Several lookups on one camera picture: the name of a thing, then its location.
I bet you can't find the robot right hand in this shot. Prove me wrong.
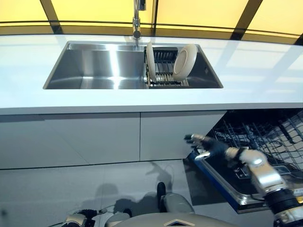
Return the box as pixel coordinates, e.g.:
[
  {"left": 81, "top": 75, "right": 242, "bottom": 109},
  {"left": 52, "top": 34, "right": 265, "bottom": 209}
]
[{"left": 184, "top": 133, "right": 229, "bottom": 162}]

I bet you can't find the cream ceramic plate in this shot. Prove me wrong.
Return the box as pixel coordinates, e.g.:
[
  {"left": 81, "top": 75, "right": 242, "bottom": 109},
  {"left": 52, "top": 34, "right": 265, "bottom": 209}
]
[
  {"left": 172, "top": 44, "right": 198, "bottom": 79},
  {"left": 145, "top": 42, "right": 157, "bottom": 81}
]

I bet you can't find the narrow white cabinet door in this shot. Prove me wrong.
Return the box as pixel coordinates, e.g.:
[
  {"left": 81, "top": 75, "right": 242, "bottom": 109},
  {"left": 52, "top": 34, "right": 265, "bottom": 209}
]
[{"left": 140, "top": 111, "right": 227, "bottom": 162}]

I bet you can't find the black dish rack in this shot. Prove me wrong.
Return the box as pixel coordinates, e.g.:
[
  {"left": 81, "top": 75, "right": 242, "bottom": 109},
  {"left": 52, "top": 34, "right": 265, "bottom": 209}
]
[{"left": 143, "top": 46, "right": 190, "bottom": 88}]

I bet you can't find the grey robot left leg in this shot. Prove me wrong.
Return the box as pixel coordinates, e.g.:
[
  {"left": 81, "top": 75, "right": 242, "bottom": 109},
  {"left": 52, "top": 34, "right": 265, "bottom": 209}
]
[{"left": 104, "top": 208, "right": 133, "bottom": 227}]

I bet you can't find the stainless steel sink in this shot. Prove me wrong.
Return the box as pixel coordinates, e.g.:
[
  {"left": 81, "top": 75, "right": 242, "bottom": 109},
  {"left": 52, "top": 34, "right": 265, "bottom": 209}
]
[{"left": 43, "top": 40, "right": 224, "bottom": 90}]

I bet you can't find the chrome kitchen faucet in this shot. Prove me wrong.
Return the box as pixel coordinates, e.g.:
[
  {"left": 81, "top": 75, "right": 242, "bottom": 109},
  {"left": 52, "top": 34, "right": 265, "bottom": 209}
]
[{"left": 132, "top": 0, "right": 147, "bottom": 40}]

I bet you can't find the wire dishwasher rack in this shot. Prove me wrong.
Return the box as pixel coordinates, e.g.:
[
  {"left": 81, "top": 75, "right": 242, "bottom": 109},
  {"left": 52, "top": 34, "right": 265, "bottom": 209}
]
[{"left": 211, "top": 115, "right": 303, "bottom": 183}]

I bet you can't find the dark window frame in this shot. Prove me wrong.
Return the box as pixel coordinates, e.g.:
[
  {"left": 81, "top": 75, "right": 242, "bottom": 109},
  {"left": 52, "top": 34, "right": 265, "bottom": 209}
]
[{"left": 0, "top": 0, "right": 303, "bottom": 45}]

